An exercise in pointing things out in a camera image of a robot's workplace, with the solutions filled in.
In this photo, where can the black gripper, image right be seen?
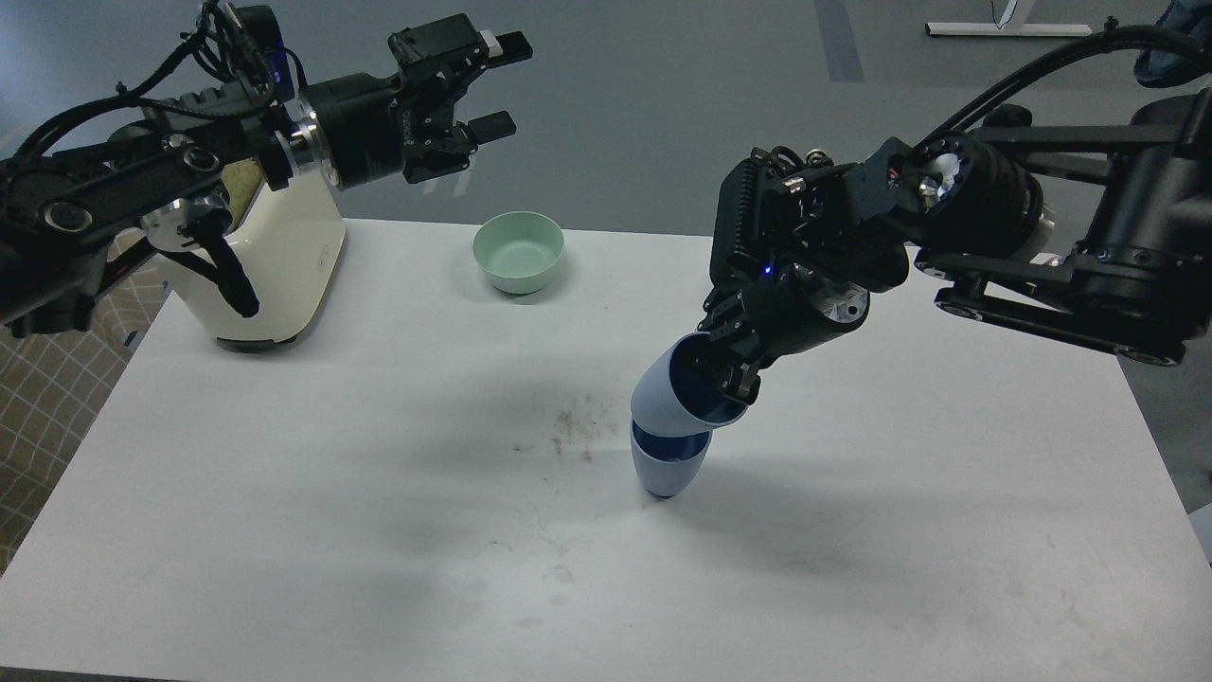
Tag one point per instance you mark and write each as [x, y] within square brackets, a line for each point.
[748, 328]

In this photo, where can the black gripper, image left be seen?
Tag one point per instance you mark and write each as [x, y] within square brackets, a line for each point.
[347, 127]

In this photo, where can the blue cup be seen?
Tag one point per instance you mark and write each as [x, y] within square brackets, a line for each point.
[675, 398]
[666, 465]

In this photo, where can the black robot arm, image right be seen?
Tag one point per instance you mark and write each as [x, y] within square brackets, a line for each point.
[1094, 236]

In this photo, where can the green bowl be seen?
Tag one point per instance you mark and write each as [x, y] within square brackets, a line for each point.
[519, 252]

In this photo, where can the cream toaster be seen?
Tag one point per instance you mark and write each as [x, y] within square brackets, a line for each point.
[289, 245]

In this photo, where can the right toast slice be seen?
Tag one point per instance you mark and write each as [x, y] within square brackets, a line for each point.
[242, 181]

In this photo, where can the white desk leg base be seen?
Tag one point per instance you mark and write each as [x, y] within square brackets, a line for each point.
[1010, 22]

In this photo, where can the beige checkered cloth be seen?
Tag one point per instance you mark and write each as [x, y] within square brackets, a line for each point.
[52, 389]

